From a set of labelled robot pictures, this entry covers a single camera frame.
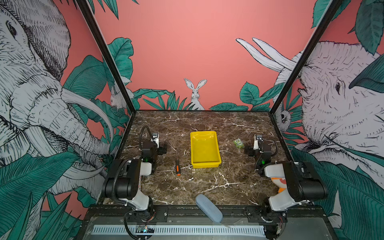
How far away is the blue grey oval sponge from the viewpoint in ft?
2.39

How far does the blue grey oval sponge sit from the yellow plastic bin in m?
0.18

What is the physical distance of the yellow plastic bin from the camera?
90 cm
